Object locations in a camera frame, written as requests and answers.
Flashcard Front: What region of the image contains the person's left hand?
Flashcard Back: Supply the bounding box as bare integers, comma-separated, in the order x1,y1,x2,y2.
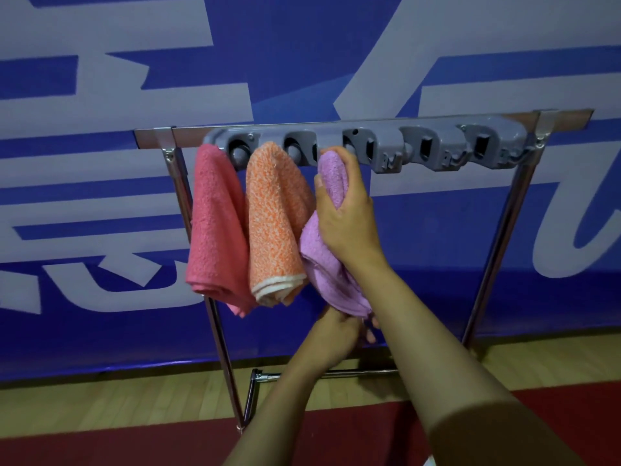
303,305,379,370

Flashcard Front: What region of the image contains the person's right forearm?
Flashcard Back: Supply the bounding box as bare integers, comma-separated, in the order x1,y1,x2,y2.
349,259,585,466

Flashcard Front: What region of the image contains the purple towel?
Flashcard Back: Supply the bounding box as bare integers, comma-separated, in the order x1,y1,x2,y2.
298,150,373,320

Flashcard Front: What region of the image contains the metal drying rack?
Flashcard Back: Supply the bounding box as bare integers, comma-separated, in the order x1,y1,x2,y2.
133,109,595,435

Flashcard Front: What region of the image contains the person's right hand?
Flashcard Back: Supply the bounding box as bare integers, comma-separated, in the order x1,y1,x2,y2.
314,146,389,275

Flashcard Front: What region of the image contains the orange patterned towel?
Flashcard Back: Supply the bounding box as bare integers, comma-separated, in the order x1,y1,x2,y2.
244,142,317,308

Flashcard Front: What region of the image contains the blue banner with white print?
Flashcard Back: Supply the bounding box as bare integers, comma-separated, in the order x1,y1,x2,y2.
0,0,621,384

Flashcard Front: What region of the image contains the grey plastic clip rail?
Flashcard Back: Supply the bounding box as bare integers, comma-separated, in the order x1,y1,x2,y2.
202,115,530,174

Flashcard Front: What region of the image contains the person's left forearm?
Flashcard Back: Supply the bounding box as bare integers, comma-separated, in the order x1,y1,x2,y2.
223,349,350,466

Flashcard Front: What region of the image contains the pink towel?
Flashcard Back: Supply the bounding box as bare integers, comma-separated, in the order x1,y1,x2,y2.
184,143,259,318

